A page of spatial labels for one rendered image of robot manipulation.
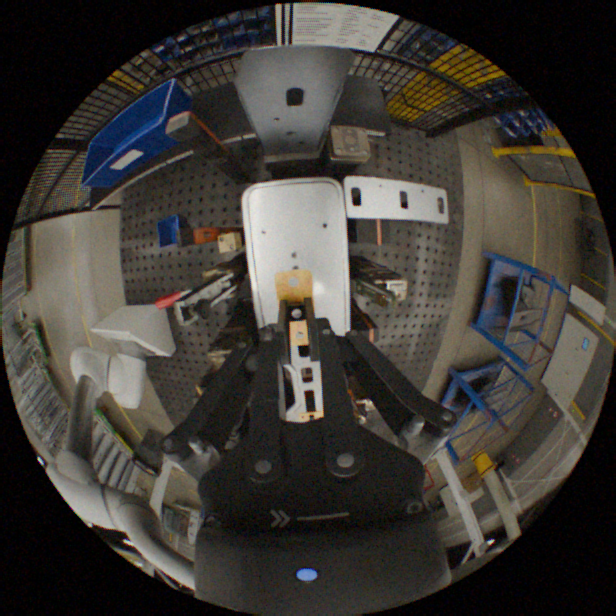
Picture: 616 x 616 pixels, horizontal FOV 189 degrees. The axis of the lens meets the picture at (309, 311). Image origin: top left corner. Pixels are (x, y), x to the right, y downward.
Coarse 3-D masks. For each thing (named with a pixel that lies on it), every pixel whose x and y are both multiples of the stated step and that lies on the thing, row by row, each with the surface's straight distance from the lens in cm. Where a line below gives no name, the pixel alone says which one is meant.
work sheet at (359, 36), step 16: (272, 16) 50; (288, 16) 50; (304, 16) 50; (320, 16) 50; (336, 16) 51; (352, 16) 51; (368, 16) 51; (384, 16) 51; (272, 32) 52; (304, 32) 53; (320, 32) 53; (336, 32) 53; (352, 32) 54; (368, 32) 54; (384, 32) 54; (352, 48) 57; (368, 48) 58
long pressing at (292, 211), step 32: (256, 192) 48; (288, 192) 47; (320, 192) 47; (256, 224) 47; (288, 224) 46; (320, 224) 46; (256, 256) 47; (288, 256) 46; (320, 256) 47; (256, 288) 48; (320, 288) 48; (256, 320) 51; (320, 384) 62; (288, 416) 71
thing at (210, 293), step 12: (228, 276) 42; (204, 288) 34; (216, 288) 39; (228, 288) 43; (180, 300) 31; (192, 300) 31; (204, 300) 30; (216, 300) 37; (180, 312) 31; (192, 312) 30; (204, 312) 29; (180, 324) 32
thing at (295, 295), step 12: (276, 276) 21; (288, 276) 21; (300, 276) 21; (276, 288) 22; (288, 288) 22; (300, 288) 22; (312, 288) 22; (288, 300) 22; (300, 300) 22; (312, 300) 22; (288, 312) 22; (300, 312) 22; (300, 324) 23
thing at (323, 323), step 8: (320, 320) 18; (328, 320) 18; (320, 328) 17; (328, 328) 16; (336, 336) 15; (344, 336) 15; (344, 344) 14; (344, 352) 15; (352, 352) 15; (344, 360) 15; (352, 360) 15
